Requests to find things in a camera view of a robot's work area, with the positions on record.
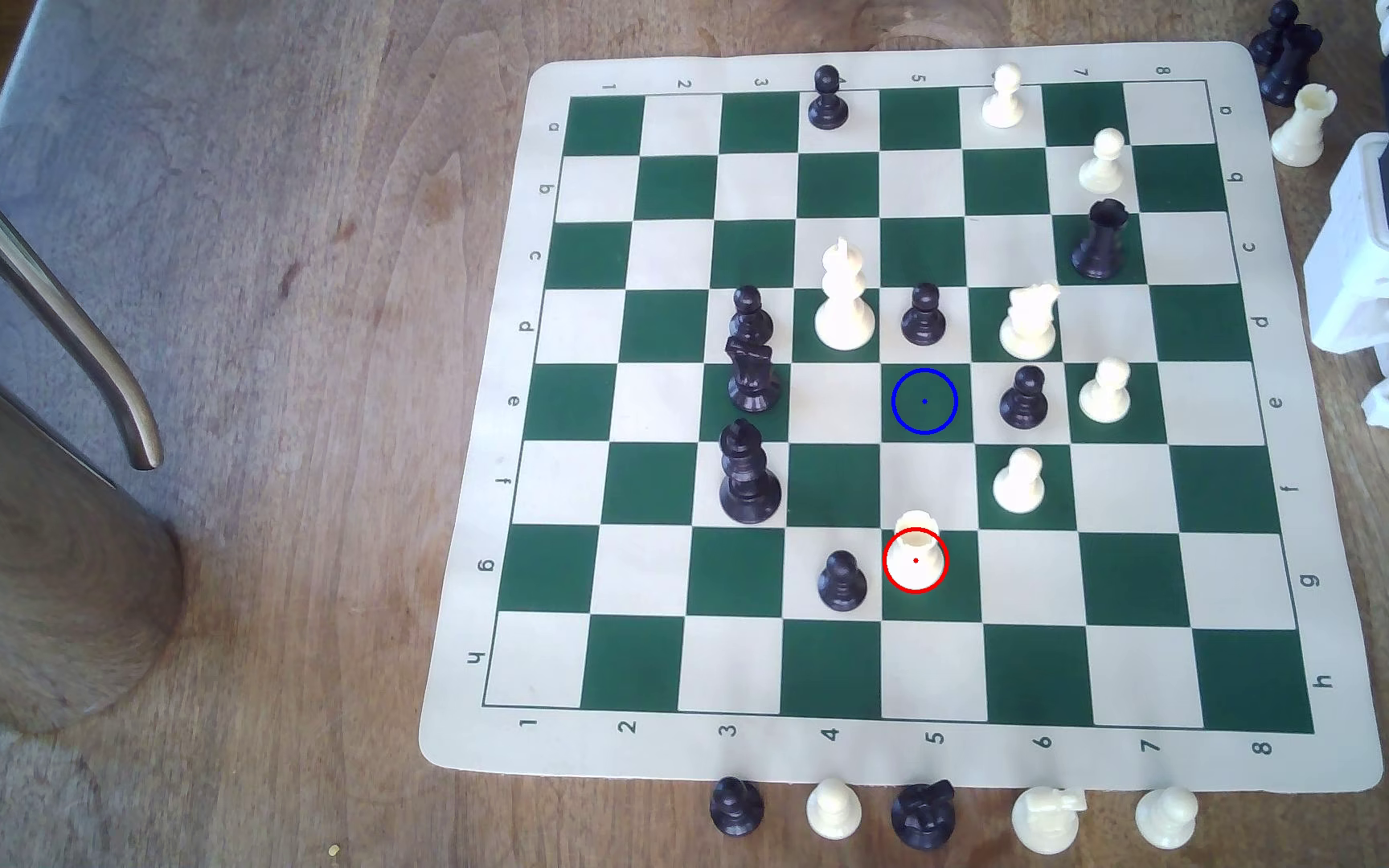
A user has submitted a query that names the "white rook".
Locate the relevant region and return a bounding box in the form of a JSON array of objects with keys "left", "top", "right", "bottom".
[
  {"left": 1269, "top": 83, "right": 1338, "bottom": 169},
  {"left": 883, "top": 509, "right": 949, "bottom": 595}
]

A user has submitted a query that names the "green and white chess mat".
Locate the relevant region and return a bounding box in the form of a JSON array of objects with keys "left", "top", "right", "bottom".
[{"left": 420, "top": 42, "right": 1386, "bottom": 795}]

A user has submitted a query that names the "black knight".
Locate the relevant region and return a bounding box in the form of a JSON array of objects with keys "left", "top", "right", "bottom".
[
  {"left": 890, "top": 780, "right": 957, "bottom": 850},
  {"left": 726, "top": 338, "right": 783, "bottom": 415}
]

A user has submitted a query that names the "black pawn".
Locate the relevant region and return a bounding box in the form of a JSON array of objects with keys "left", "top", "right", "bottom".
[
  {"left": 1249, "top": 0, "right": 1301, "bottom": 68},
  {"left": 728, "top": 285, "right": 776, "bottom": 349},
  {"left": 817, "top": 551, "right": 868, "bottom": 612},
  {"left": 808, "top": 65, "right": 851, "bottom": 132},
  {"left": 709, "top": 776, "right": 766, "bottom": 838},
  {"left": 998, "top": 365, "right": 1049, "bottom": 432},
  {"left": 900, "top": 283, "right": 948, "bottom": 347}
]

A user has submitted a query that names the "white king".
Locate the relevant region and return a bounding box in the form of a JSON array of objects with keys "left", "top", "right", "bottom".
[{"left": 813, "top": 237, "right": 878, "bottom": 352}]

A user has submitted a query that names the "white pawn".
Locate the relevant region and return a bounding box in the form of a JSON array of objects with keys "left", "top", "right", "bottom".
[
  {"left": 981, "top": 63, "right": 1026, "bottom": 130},
  {"left": 805, "top": 777, "right": 863, "bottom": 841},
  {"left": 992, "top": 447, "right": 1048, "bottom": 516},
  {"left": 1078, "top": 128, "right": 1128, "bottom": 197},
  {"left": 1134, "top": 786, "right": 1200, "bottom": 850},
  {"left": 1079, "top": 357, "right": 1133, "bottom": 424}
]

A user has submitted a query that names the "white knight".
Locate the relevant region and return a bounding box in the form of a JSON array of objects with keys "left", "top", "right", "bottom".
[
  {"left": 998, "top": 282, "right": 1063, "bottom": 362},
  {"left": 1010, "top": 786, "right": 1088, "bottom": 856}
]

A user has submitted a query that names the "black rook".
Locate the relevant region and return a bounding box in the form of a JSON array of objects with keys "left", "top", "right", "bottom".
[{"left": 1071, "top": 199, "right": 1131, "bottom": 281}]

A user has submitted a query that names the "black bishop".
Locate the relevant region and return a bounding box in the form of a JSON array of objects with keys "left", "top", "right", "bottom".
[{"left": 1259, "top": 24, "right": 1325, "bottom": 109}]

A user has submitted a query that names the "steel pitcher with handle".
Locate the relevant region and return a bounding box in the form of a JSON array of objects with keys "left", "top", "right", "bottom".
[{"left": 0, "top": 147, "right": 187, "bottom": 737}]

